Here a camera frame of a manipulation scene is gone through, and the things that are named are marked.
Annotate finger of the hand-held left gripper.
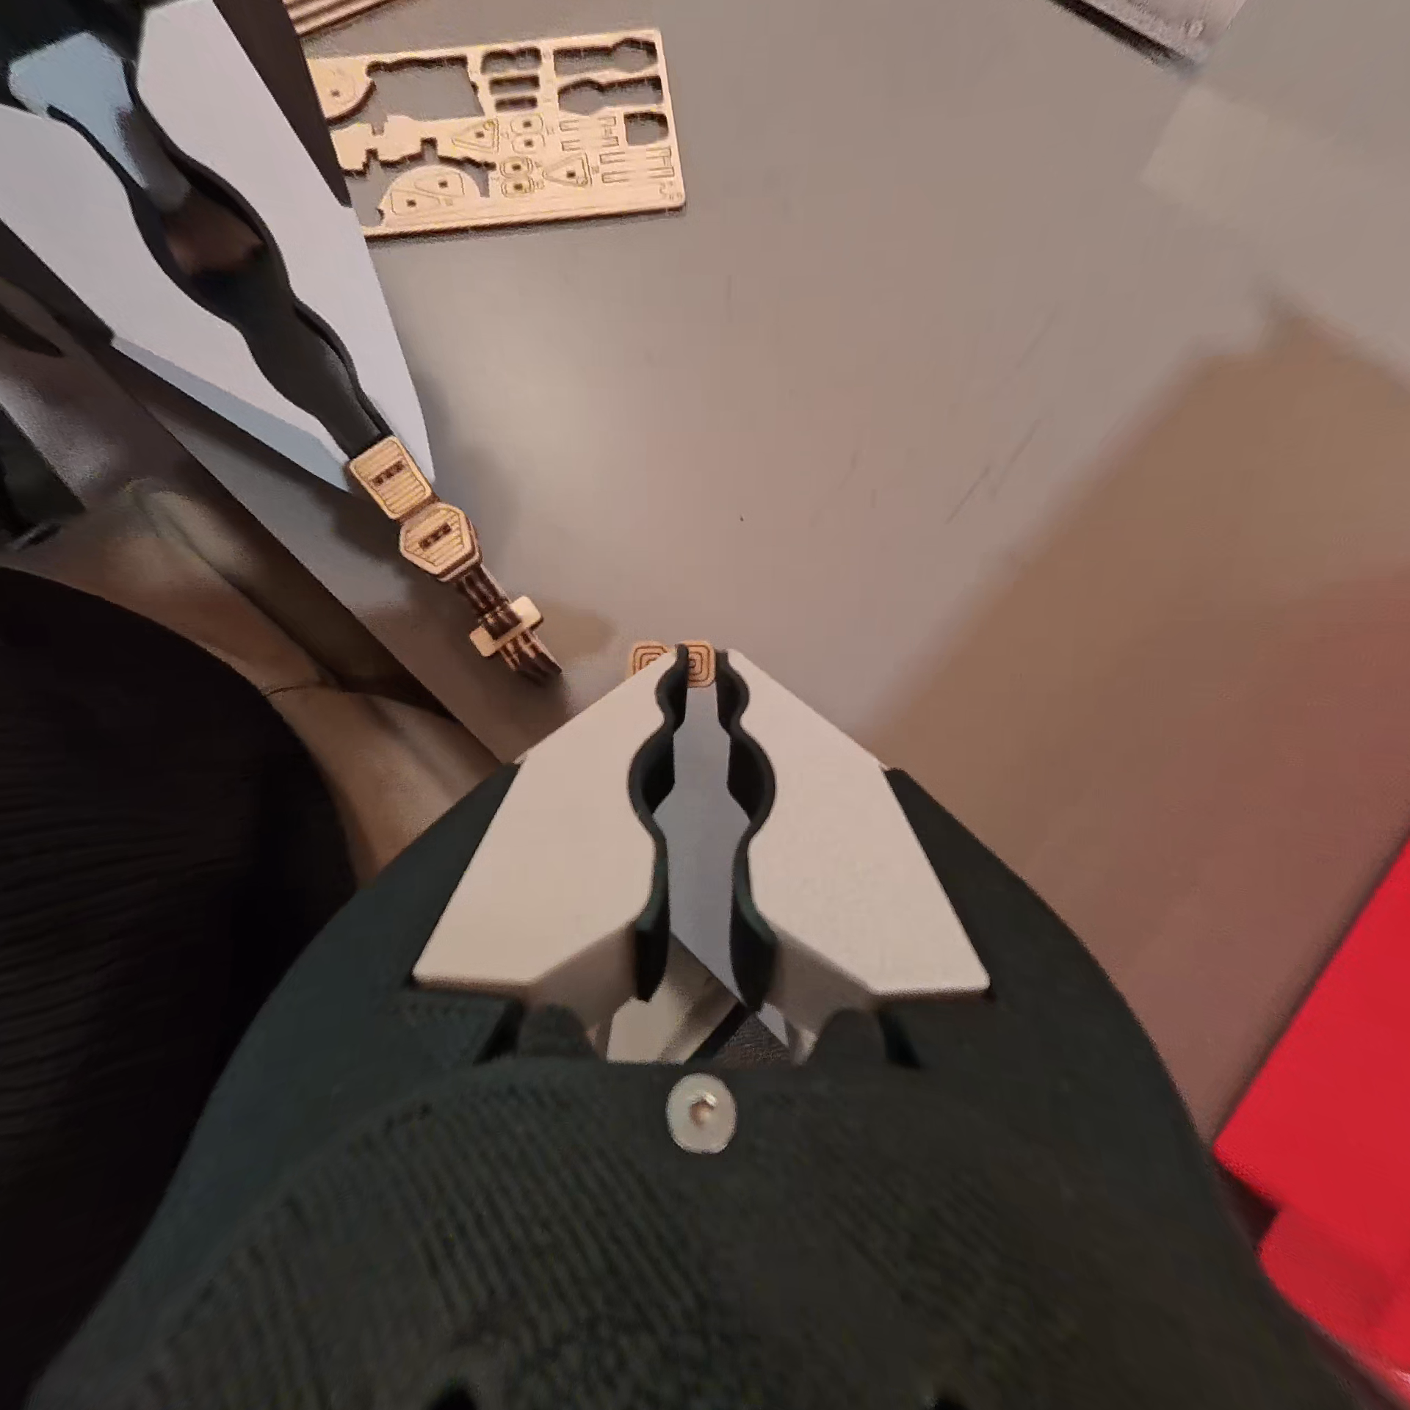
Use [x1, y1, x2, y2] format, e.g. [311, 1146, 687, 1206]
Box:
[6, 0, 439, 486]
[0, 103, 361, 488]

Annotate small wooden puzzle piece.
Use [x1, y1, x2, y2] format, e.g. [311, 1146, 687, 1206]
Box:
[631, 641, 719, 692]

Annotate grey desk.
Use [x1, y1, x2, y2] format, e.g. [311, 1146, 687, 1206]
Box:
[0, 0, 1410, 1146]

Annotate wooden puzzle parts sheet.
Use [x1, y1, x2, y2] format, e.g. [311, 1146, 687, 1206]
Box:
[303, 26, 687, 238]

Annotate person's beige pants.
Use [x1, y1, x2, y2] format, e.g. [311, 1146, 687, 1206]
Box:
[143, 484, 507, 883]

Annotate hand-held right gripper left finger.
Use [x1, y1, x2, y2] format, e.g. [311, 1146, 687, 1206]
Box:
[410, 650, 689, 1061]

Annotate wooden puzzle model assembly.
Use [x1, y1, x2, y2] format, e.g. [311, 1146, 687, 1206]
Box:
[345, 437, 563, 679]

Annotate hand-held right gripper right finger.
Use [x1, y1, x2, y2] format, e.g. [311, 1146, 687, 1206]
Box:
[713, 646, 990, 1059]

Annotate red mat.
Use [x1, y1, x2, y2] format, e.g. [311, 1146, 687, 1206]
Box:
[1211, 849, 1410, 1400]

